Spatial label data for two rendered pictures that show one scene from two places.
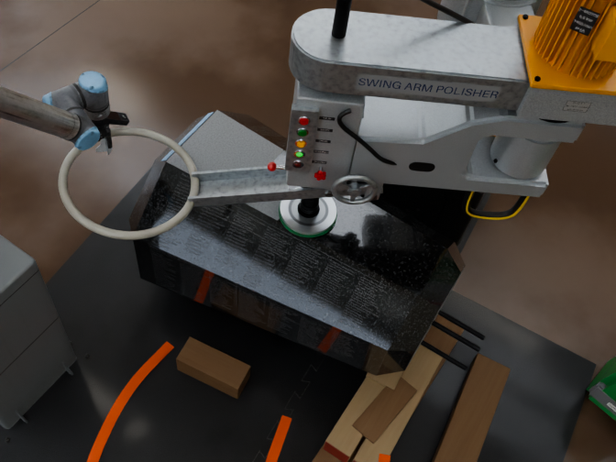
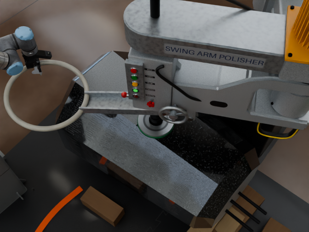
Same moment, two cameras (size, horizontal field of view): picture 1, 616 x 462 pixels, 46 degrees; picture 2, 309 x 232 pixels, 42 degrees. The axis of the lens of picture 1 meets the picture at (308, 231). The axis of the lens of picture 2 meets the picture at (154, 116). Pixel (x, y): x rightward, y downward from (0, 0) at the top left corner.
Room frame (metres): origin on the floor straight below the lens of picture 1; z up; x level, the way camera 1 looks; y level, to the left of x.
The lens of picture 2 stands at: (0.43, -0.36, 2.90)
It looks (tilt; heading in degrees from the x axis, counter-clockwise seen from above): 59 degrees down; 19
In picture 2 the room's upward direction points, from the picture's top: 1 degrees counter-clockwise
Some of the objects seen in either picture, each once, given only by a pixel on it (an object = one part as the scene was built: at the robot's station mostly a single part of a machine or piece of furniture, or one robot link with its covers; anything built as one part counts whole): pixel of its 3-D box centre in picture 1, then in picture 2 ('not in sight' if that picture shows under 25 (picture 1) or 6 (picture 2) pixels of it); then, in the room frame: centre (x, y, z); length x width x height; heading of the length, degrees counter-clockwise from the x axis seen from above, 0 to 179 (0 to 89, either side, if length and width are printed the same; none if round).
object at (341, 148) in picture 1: (347, 127); (171, 73); (1.57, -0.07, 1.32); 0.36 x 0.22 x 0.45; 96
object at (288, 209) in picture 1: (308, 210); (156, 120); (1.56, 0.01, 0.84); 0.21 x 0.21 x 0.01
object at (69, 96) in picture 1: (64, 104); (6, 46); (1.57, 0.87, 1.19); 0.12 x 0.12 x 0.09; 46
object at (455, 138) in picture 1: (443, 143); (235, 88); (1.59, -0.38, 1.30); 0.74 x 0.23 x 0.49; 96
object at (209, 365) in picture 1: (214, 368); (102, 205); (1.19, 0.30, 0.07); 0.30 x 0.12 x 0.12; 74
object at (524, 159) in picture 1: (526, 138); (295, 90); (1.64, -0.64, 1.34); 0.19 x 0.19 x 0.20
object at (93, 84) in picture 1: (93, 91); (25, 38); (1.65, 0.81, 1.18); 0.10 x 0.09 x 0.12; 136
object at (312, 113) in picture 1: (301, 139); (135, 81); (1.44, 0.07, 1.37); 0.08 x 0.03 x 0.28; 96
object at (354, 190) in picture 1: (354, 181); (174, 109); (1.46, -0.12, 1.20); 0.15 x 0.10 x 0.15; 96
